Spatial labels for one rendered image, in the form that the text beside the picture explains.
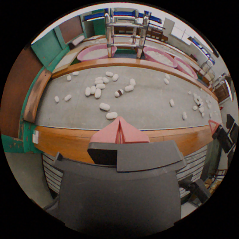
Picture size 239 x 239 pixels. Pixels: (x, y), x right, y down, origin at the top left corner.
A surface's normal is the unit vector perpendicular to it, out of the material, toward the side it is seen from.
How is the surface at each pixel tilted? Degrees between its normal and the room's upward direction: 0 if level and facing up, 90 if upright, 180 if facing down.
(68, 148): 0
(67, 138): 0
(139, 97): 0
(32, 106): 67
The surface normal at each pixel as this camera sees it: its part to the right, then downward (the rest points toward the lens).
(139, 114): 0.01, -0.25
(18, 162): 0.99, 0.10
